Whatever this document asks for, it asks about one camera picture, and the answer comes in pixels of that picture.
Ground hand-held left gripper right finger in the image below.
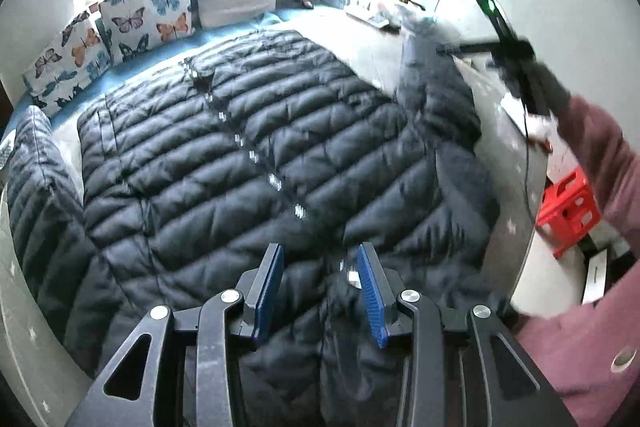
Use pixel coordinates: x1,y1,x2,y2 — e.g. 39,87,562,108
357,243,571,427

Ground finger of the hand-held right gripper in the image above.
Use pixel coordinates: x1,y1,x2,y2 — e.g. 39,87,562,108
435,39,497,56

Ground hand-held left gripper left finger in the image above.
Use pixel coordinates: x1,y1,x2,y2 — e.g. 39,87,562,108
65,243,285,427

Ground black puffer jacket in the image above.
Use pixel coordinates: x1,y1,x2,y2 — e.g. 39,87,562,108
7,14,516,427

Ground person's right forearm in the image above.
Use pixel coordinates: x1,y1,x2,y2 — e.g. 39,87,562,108
552,94,640,258

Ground grey star quilted bed cover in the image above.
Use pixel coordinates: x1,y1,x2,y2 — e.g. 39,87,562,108
0,14,548,413

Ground red plastic crate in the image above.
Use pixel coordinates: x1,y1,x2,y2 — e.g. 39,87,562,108
535,167,602,260

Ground white flat box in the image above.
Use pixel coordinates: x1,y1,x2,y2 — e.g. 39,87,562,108
581,247,610,306

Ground butterfly print pillow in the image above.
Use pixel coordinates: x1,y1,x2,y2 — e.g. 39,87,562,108
22,12,112,118
97,0,196,65

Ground white items by wall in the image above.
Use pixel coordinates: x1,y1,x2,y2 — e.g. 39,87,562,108
344,0,403,31

